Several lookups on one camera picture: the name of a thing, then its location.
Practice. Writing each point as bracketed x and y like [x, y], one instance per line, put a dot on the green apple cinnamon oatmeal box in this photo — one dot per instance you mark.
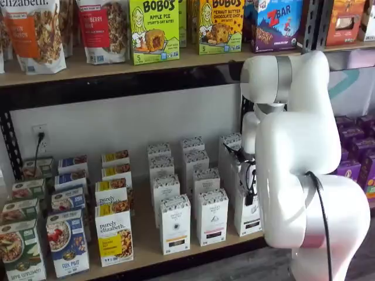
[20, 251]
[38, 167]
[27, 189]
[19, 210]

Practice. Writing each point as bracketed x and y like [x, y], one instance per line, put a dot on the blue flax plus oatmeal box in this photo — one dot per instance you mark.
[70, 178]
[73, 164]
[68, 197]
[67, 243]

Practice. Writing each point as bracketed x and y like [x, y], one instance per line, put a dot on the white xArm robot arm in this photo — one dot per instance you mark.
[299, 146]

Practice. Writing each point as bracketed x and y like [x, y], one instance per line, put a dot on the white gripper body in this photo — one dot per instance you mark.
[244, 175]

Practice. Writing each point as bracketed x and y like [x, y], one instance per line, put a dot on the short wooden shelf board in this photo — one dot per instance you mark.
[351, 46]

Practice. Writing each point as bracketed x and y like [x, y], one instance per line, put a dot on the red label granola bag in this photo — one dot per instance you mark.
[99, 32]

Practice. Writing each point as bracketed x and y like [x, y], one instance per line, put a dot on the yellow Bobo's peanut butter box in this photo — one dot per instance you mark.
[221, 27]

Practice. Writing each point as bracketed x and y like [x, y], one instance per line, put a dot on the cream snack box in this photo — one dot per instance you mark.
[368, 20]

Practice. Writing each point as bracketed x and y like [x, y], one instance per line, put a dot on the purple snack box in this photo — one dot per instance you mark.
[366, 121]
[344, 154]
[350, 169]
[345, 122]
[367, 175]
[351, 136]
[363, 147]

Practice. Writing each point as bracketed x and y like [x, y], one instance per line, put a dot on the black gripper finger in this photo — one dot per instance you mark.
[249, 199]

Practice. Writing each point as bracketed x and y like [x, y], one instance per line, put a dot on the white box yellow strip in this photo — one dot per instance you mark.
[159, 150]
[164, 187]
[161, 167]
[175, 225]

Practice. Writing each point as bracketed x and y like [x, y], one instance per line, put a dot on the long wooden shelf board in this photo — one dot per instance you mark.
[88, 71]

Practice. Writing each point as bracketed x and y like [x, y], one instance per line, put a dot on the green Bobo's apple pie box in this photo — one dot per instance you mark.
[182, 23]
[153, 32]

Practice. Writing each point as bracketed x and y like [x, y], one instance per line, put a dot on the orange label granola bag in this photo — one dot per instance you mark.
[32, 35]

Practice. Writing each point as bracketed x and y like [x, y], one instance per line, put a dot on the wooden shelf board with boxes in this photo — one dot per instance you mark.
[146, 234]

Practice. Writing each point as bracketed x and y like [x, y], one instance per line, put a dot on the black metal shelf frame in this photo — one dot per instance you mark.
[117, 90]

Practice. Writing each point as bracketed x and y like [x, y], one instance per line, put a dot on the orange snack box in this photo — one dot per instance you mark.
[345, 23]

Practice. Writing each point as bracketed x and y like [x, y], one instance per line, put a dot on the white box pink strip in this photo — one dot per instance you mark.
[206, 180]
[196, 161]
[211, 216]
[192, 144]

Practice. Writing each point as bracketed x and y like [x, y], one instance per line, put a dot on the white wall power outlet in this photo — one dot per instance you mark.
[41, 128]

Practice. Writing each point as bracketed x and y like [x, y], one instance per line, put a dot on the granola bag behind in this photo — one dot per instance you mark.
[68, 26]

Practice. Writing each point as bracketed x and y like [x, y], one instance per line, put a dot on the purple Zbar box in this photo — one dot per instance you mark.
[278, 26]
[248, 20]

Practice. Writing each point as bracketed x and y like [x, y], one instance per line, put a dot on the white yellow Purely Elizabeth box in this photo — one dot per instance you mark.
[116, 172]
[111, 191]
[115, 158]
[114, 234]

